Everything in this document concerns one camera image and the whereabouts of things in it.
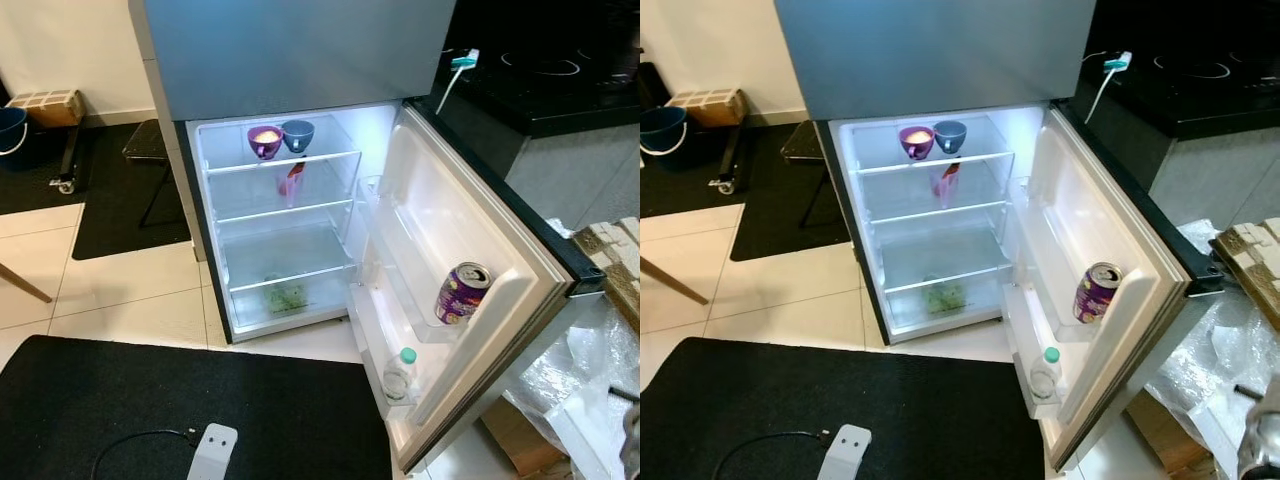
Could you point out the grey kitchen counter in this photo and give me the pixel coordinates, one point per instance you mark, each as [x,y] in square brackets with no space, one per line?
[560,180]
[1200,180]

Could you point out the pale round food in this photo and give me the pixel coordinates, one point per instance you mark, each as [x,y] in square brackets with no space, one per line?
[917,134]
[267,134]

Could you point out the clear purple plastic cup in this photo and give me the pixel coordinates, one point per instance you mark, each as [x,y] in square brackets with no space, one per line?
[290,192]
[940,195]

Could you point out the white teal brush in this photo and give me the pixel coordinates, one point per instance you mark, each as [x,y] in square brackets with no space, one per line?
[462,62]
[1117,64]

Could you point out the brown cardboard box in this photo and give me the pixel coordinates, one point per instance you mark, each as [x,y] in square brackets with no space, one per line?
[1165,440]
[520,445]

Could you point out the black stool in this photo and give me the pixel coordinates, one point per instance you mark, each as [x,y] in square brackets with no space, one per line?
[803,140]
[148,140]

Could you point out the purple mug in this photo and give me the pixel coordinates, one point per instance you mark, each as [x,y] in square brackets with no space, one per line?
[265,145]
[916,145]

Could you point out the green capped clear bottle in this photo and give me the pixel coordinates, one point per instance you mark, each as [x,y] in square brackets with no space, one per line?
[1045,378]
[400,378]

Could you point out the black cooktop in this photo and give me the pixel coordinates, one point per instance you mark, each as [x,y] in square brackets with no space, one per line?
[1200,90]
[560,90]

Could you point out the brick patterned box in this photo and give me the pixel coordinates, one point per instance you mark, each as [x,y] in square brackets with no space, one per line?
[615,260]
[1250,260]

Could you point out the blue grey mug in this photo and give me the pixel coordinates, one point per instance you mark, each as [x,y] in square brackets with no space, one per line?
[949,135]
[298,135]

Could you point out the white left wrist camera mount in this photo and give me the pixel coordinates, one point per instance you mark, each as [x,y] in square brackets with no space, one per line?
[845,455]
[212,455]

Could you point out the purple drink can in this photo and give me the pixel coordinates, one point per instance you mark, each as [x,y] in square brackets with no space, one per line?
[462,295]
[1097,293]

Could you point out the glass fridge shelf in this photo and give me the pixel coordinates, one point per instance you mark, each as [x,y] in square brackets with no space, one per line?
[240,216]
[900,288]
[250,285]
[230,168]
[885,218]
[875,168]

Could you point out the blue bucket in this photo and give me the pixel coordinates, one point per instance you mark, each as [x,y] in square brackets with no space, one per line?
[660,130]
[10,130]

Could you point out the clear plastic wrap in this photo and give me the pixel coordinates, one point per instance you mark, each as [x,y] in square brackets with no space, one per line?
[590,370]
[1200,340]

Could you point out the green leafy vegetable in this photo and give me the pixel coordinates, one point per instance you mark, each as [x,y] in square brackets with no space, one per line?
[943,297]
[287,296]

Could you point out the black wheeled trolley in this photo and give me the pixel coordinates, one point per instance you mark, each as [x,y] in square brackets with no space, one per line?
[68,160]
[727,160]

